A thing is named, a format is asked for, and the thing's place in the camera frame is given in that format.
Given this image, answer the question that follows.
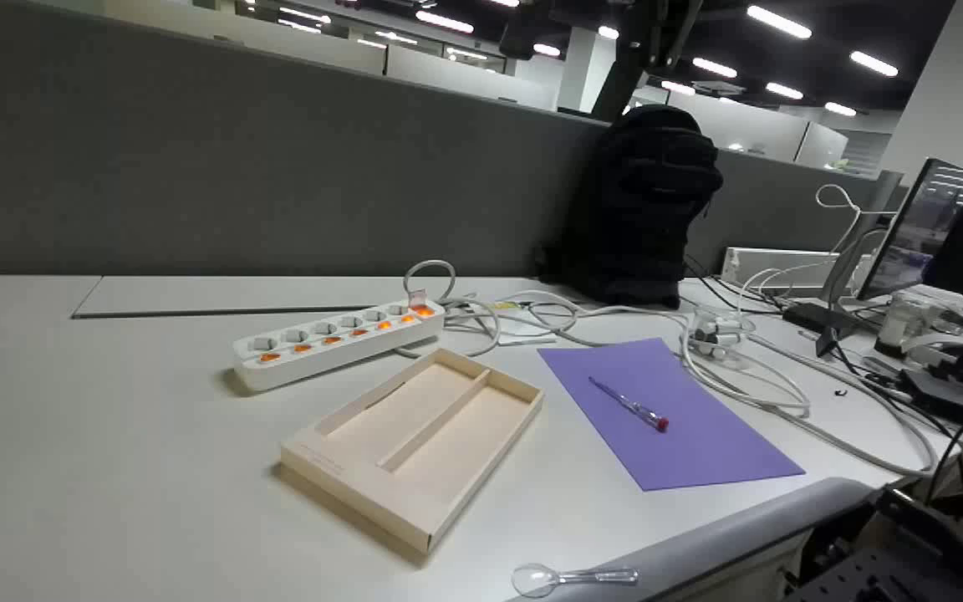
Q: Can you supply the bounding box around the long white cable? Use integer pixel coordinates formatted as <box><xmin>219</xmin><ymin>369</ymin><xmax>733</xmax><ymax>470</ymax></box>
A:
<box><xmin>679</xmin><ymin>322</ymin><xmax>944</xmax><ymax>479</ymax></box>

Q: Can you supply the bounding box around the black power adapter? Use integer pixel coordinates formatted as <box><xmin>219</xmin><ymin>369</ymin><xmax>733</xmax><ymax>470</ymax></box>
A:
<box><xmin>782</xmin><ymin>302</ymin><xmax>860</xmax><ymax>337</ymax></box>

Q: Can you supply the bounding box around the black backpack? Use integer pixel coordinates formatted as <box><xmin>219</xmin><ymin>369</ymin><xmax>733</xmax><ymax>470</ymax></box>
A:
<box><xmin>533</xmin><ymin>104</ymin><xmax>725</xmax><ymax>310</ymax></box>

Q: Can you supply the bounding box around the purple paper sheet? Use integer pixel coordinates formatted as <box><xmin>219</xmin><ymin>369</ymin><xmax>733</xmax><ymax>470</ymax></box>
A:
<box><xmin>537</xmin><ymin>337</ymin><xmax>807</xmax><ymax>492</ymax></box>

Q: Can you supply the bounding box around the looped white cable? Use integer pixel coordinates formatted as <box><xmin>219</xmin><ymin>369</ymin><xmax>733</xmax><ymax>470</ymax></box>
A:
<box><xmin>814</xmin><ymin>183</ymin><xmax>896</xmax><ymax>281</ymax></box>

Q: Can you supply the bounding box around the white flat device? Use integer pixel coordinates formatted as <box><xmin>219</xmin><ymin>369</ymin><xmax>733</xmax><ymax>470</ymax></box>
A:
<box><xmin>721</xmin><ymin>247</ymin><xmax>840</xmax><ymax>292</ymax></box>

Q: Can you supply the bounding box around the pen with red cap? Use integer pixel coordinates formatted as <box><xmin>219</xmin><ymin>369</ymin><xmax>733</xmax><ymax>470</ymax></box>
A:
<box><xmin>588</xmin><ymin>375</ymin><xmax>670</xmax><ymax>433</ymax></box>

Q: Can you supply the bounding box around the tangle of white cables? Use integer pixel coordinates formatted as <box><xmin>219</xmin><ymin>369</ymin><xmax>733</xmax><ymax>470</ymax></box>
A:
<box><xmin>398</xmin><ymin>259</ymin><xmax>691</xmax><ymax>359</ymax></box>

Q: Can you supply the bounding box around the monitor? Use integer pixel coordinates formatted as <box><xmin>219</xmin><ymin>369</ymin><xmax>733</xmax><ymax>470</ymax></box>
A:
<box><xmin>856</xmin><ymin>157</ymin><xmax>963</xmax><ymax>304</ymax></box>

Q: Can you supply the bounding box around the clear plastic spoon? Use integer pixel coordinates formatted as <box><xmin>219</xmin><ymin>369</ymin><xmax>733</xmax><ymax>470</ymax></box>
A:
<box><xmin>511</xmin><ymin>563</ymin><xmax>640</xmax><ymax>599</ymax></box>

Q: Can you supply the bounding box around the white bottle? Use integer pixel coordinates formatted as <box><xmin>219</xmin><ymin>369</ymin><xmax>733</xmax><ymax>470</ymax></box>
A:
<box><xmin>874</xmin><ymin>294</ymin><xmax>927</xmax><ymax>359</ymax></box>

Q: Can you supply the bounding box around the black flat device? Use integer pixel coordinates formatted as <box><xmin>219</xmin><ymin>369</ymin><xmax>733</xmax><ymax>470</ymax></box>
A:
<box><xmin>899</xmin><ymin>366</ymin><xmax>963</xmax><ymax>432</ymax></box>

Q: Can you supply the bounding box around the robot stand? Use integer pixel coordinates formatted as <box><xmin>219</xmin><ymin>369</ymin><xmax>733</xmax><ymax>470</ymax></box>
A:
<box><xmin>782</xmin><ymin>483</ymin><xmax>963</xmax><ymax>602</ymax></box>

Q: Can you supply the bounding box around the wooden box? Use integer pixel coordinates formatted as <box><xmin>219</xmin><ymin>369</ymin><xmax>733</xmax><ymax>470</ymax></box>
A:
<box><xmin>279</xmin><ymin>347</ymin><xmax>546</xmax><ymax>558</ymax></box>

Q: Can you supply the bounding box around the white power strip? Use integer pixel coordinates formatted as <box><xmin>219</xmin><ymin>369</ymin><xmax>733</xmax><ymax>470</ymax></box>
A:
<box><xmin>232</xmin><ymin>289</ymin><xmax>447</xmax><ymax>392</ymax></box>

